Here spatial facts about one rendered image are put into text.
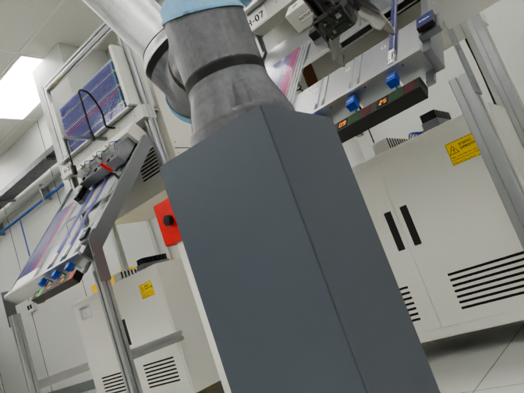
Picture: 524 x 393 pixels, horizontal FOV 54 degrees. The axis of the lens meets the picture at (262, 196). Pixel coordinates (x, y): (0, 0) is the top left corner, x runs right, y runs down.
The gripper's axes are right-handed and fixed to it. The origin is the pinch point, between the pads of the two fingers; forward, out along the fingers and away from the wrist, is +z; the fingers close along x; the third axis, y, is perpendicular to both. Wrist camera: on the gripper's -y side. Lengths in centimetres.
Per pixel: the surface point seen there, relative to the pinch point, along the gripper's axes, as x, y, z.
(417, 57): 6.6, -2.2, 9.1
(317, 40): -28, -47, 8
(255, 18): -56, -81, -2
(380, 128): -84, -167, 122
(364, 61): -8.9, -17.5, 10.0
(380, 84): -3.8, -2.3, 10.3
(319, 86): -23.9, -18.9, 9.9
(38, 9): -270, -241, -76
